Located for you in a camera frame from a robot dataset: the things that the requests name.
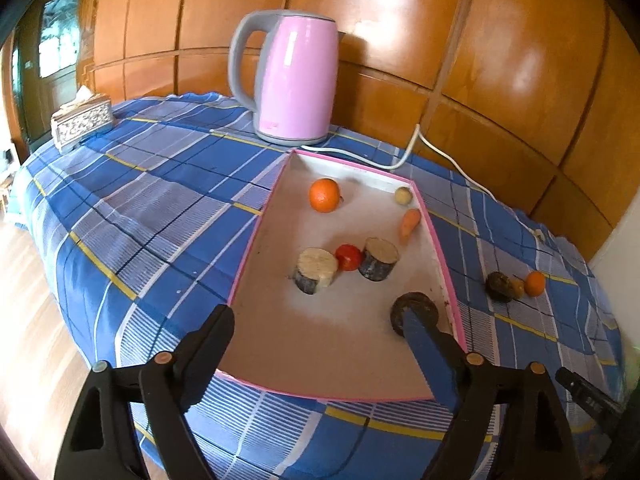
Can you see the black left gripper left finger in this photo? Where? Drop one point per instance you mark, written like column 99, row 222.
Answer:
column 100, row 441

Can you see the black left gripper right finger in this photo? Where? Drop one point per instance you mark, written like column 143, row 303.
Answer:
column 535, row 441

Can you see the dark brown rotten fruit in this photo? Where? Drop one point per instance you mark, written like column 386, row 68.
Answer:
column 418, row 303

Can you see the light wood log slice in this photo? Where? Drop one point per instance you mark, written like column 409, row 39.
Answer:
column 315, row 270

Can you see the large orange mandarin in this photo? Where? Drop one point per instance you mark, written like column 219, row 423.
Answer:
column 325, row 195

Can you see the small orange mandarin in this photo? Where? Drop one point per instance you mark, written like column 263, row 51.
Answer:
column 535, row 284

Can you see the small tan kiwi fruit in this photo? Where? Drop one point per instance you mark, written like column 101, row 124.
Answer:
column 517, row 288

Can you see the dark brown wrinkled fruit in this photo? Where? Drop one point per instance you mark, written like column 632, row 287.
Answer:
column 499, row 287

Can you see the blue plaid tablecloth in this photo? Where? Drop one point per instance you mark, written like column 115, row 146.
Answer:
column 142, row 229

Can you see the bark covered wood log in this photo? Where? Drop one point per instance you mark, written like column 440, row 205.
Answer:
column 379, row 257

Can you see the orange carrot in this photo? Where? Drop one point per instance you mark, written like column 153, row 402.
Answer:
column 410, row 220

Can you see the small red tomato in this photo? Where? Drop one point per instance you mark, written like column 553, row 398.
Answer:
column 349, row 257

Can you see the pink shallow tray box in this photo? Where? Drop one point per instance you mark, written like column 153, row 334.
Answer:
column 337, row 344

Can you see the small yellowish round fruit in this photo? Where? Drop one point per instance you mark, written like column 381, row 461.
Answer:
column 403, row 196

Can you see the silver ornate tissue box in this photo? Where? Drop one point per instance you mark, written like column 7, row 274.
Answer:
column 86, row 115

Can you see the wooden wardrobe panels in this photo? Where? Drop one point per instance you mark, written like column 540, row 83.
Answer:
column 536, row 99

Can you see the pink electric kettle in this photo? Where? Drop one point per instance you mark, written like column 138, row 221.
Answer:
column 295, row 78

